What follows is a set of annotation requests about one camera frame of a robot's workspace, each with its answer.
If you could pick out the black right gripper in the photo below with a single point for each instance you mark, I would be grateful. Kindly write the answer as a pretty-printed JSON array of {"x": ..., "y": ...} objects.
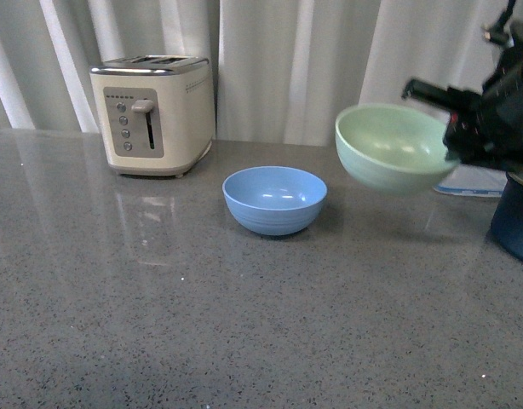
[{"x": 485, "y": 129}]

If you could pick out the green bowl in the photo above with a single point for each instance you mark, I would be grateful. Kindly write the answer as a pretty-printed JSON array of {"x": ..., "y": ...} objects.
[{"x": 392, "y": 149}]

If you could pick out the blue bowl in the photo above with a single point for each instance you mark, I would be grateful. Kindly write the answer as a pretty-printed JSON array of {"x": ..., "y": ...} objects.
[{"x": 274, "y": 200}]

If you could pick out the clear plastic food container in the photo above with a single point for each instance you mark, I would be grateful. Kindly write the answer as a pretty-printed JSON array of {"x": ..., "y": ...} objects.
[{"x": 471, "y": 181}]

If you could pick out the blue saucepan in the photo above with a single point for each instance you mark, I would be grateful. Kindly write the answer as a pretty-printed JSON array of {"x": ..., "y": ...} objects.
[{"x": 507, "y": 221}]

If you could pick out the white curtain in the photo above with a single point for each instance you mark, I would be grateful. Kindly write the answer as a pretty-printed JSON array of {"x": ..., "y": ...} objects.
[{"x": 282, "y": 70}]

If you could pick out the cream two-slot toaster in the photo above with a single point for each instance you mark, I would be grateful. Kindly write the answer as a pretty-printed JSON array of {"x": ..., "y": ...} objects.
[{"x": 156, "y": 112}]

